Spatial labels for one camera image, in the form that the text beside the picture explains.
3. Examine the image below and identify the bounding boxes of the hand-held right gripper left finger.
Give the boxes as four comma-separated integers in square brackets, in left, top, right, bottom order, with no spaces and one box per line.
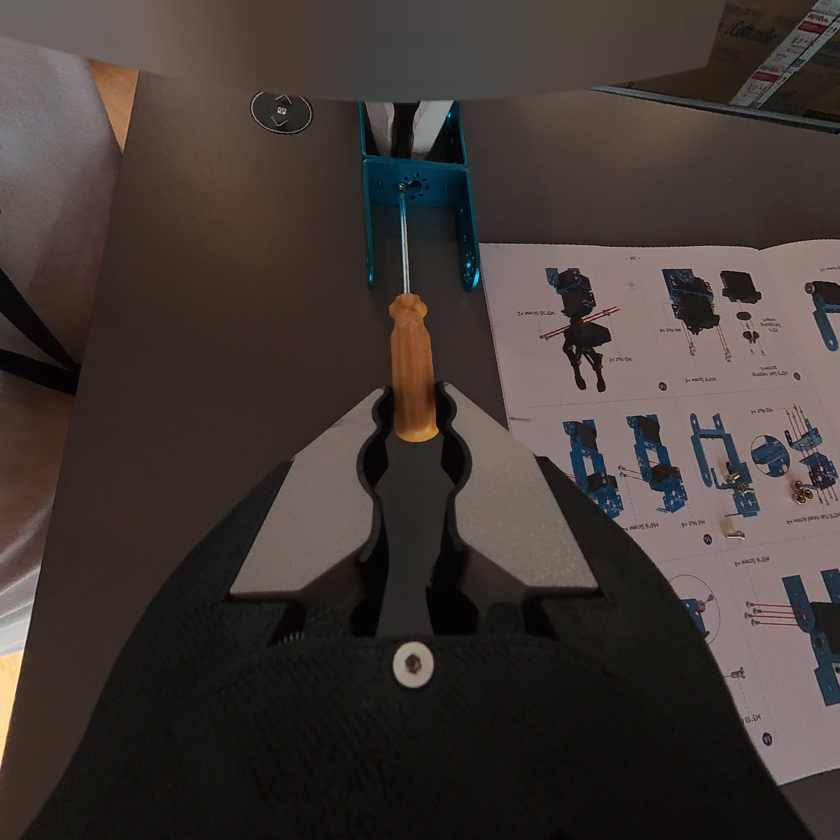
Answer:
[228,386,396,634]

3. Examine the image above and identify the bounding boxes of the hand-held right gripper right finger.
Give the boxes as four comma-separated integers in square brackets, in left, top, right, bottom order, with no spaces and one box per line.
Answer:
[430,381,601,634]

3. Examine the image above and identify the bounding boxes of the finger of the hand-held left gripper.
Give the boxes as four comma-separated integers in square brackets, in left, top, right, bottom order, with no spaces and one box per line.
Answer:
[367,100,398,158]
[412,100,458,162]

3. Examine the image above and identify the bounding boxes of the blue metal U bracket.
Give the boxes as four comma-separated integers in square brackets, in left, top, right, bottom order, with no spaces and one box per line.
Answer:
[363,159,482,294]
[357,100,469,165]

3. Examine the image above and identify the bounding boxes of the orange-handled screwdriver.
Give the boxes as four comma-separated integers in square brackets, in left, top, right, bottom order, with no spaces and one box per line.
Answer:
[388,187,439,442]

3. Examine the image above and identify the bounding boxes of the round black desk control panel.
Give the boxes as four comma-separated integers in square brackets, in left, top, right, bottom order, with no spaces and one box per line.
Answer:
[249,91,315,135]

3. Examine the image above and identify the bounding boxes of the dark grey desk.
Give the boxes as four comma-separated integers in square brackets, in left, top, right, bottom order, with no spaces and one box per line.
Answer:
[16,69,840,840]

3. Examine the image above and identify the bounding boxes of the printed assembly manual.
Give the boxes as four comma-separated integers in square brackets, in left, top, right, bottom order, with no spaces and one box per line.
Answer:
[479,239,840,788]

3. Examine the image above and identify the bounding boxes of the person's white shirt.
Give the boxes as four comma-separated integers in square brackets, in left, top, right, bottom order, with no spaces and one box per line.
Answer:
[0,36,126,657]

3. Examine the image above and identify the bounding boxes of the stack of cardboard boxes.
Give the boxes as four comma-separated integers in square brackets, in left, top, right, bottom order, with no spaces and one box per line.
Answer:
[709,0,840,122]

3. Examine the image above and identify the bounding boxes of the black lanyard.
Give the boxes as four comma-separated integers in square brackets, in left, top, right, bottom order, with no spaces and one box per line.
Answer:
[0,266,83,396]

